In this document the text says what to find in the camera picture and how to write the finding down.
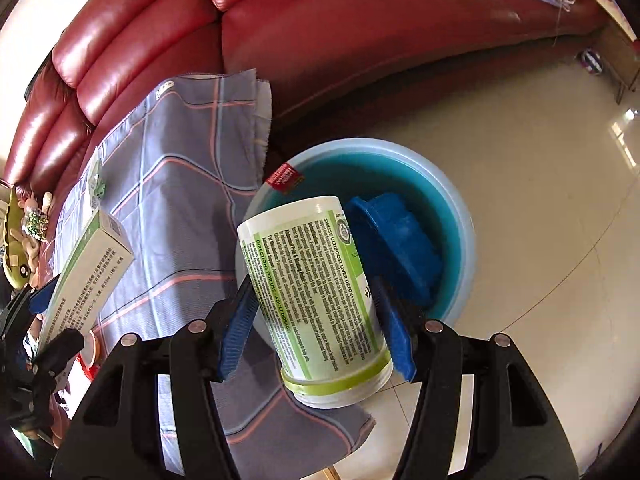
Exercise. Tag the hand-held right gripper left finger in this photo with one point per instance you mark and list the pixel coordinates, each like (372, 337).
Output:
(237, 335)

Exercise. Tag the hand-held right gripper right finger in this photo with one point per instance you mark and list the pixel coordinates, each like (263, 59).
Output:
(397, 335)

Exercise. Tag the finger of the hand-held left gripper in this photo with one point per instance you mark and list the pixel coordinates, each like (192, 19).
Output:
(42, 297)
(62, 347)

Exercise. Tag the green white medicine box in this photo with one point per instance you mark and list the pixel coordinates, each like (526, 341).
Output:
(85, 280)

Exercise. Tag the white jar with green label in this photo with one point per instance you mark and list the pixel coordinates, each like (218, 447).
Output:
(310, 285)

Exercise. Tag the blue plastic box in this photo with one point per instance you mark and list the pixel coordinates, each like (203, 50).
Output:
(395, 240)

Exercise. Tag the blue plastic basin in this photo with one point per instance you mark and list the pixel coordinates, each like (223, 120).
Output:
(400, 175)

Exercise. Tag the red soda can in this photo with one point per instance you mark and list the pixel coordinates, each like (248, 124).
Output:
(285, 179)

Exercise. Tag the green plush toy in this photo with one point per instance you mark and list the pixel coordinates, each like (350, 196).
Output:
(17, 260)

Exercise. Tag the clear jar of beads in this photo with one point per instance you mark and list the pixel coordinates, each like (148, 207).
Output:
(35, 225)

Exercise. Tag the pink plush toy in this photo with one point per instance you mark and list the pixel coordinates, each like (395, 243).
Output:
(44, 201)

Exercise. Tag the open green white carton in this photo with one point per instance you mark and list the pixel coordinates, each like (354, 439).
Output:
(96, 185)

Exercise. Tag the blue-grey plaid tablecloth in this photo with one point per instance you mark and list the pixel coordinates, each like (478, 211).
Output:
(185, 210)

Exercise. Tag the red leather sofa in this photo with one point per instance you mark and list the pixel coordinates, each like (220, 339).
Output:
(350, 35)

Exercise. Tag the blue white ball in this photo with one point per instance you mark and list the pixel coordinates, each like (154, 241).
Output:
(592, 62)

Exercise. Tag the wooden cabinet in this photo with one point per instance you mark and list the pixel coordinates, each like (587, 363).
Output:
(620, 50)

